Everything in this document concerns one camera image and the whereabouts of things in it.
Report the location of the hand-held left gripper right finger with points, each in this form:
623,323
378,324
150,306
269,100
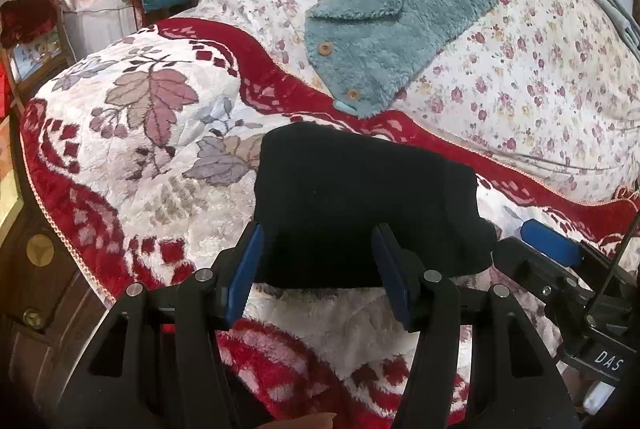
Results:
392,274

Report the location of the floral quilt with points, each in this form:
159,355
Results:
525,74

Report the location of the grey cloth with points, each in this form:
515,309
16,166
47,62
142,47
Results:
617,16

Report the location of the person's left hand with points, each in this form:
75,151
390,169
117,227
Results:
300,421

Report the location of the white pleated cloth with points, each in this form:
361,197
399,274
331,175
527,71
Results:
97,26

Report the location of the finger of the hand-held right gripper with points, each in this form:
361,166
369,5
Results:
550,244

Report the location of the wooden bed frame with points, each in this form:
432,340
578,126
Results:
40,289

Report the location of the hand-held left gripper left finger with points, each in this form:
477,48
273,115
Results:
247,264

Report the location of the red white leaf blanket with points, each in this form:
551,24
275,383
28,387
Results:
150,189

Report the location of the teal fleece jacket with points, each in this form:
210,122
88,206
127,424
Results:
400,19

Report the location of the black pants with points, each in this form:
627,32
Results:
360,199

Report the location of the red velvet cloth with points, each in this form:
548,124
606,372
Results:
27,16

